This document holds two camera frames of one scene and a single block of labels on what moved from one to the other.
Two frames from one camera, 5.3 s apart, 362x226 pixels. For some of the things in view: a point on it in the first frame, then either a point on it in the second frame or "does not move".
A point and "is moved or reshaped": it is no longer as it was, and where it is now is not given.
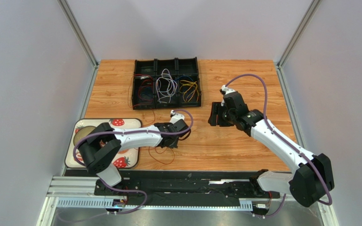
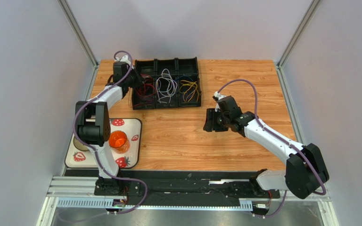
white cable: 165,85 does not move
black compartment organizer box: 164,83 does not move
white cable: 173,84 does not move
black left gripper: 175,144 → 139,79
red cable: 174,153 is moved or reshaped
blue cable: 183,76 does not move
